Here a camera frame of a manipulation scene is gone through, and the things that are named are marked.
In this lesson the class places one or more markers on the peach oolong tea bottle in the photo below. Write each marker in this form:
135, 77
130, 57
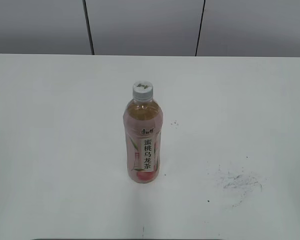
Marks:
143, 123

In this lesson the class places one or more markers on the grey bottle cap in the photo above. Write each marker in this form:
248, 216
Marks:
142, 91

